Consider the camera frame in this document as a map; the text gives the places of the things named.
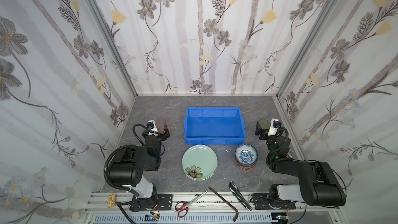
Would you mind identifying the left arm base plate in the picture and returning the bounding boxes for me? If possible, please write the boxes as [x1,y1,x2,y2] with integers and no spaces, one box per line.
[129,194,173,212]

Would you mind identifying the red handled scissors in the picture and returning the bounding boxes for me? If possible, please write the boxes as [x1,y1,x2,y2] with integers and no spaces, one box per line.
[175,191,208,218]

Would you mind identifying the green floral plate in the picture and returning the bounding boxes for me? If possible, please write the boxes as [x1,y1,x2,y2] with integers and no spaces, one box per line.
[182,145,218,181]

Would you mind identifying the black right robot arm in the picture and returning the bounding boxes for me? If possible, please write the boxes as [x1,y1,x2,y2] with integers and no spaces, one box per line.
[255,119,347,208]

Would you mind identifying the dark bent metal bar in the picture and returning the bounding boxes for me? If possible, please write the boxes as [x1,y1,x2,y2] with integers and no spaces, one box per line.
[208,186,239,223]

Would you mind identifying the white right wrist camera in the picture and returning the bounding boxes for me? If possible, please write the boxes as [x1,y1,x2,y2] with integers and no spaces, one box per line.
[268,118,282,136]

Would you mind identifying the small wooden block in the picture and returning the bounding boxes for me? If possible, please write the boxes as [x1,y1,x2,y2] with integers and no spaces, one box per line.
[107,193,116,208]

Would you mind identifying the green glass cup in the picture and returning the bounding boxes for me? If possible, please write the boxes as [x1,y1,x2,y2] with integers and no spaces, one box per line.
[257,119,271,132]

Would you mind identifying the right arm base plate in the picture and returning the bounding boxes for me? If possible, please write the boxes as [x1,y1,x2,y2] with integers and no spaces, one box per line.
[249,194,296,210]

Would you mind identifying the blue plastic bin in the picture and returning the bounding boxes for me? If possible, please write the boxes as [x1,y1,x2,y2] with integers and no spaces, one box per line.
[184,107,246,146]

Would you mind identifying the aluminium front rail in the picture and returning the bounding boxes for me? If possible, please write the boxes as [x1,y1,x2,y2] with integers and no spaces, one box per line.
[84,190,341,214]

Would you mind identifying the red rimmed bowl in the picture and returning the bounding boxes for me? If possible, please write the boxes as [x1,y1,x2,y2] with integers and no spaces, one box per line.
[234,159,257,171]

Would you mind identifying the pink glass cup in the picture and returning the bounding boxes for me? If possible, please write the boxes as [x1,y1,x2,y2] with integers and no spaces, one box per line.
[155,117,171,133]

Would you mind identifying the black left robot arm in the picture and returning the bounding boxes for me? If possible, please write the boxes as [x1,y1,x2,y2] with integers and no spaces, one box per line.
[103,120,171,212]

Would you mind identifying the white slotted cable duct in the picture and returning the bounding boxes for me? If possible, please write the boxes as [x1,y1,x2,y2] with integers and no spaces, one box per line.
[93,213,277,224]

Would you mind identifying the blue patterned bowl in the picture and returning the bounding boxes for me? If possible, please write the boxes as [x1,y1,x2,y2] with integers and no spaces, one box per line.
[235,144,258,167]

